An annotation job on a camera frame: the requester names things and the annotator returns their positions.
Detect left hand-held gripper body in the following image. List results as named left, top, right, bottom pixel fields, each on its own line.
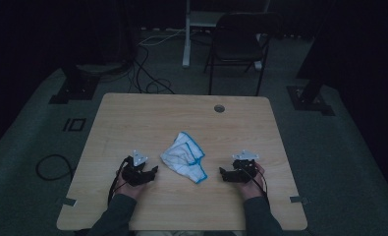
left=121, top=149, right=150, bottom=188

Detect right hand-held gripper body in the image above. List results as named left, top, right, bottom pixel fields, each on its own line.
left=232, top=149, right=260, bottom=184

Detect white cloth with blue edging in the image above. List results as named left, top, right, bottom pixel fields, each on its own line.
left=159, top=131, right=208, bottom=185

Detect person's left hand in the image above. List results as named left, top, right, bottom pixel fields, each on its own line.
left=116, top=178, right=148, bottom=201

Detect person's right hand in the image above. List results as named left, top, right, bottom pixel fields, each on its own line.
left=240, top=163, right=267, bottom=202

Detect grey tape strip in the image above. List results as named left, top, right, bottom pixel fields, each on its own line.
left=61, top=196, right=79, bottom=207
left=289, top=195, right=310, bottom=206

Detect black stand base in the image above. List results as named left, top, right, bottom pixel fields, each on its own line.
left=48, top=65, right=101, bottom=105
left=286, top=77, right=336, bottom=117

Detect black folding chair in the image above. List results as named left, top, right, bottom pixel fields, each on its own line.
left=203, top=12, right=283, bottom=97

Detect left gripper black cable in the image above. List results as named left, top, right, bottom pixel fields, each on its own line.
left=107, top=156, right=131, bottom=207

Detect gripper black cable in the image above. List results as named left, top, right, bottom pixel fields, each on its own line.
left=107, top=156, right=131, bottom=207
left=247, top=166, right=270, bottom=202

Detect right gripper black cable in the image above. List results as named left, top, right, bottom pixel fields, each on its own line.
left=247, top=166, right=270, bottom=202

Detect black floor cable loop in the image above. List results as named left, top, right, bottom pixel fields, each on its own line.
left=35, top=153, right=77, bottom=182

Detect black tangled floor cables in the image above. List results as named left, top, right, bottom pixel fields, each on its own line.
left=128, top=44, right=177, bottom=95

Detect white floor cable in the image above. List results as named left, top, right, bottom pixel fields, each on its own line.
left=138, top=28, right=187, bottom=47

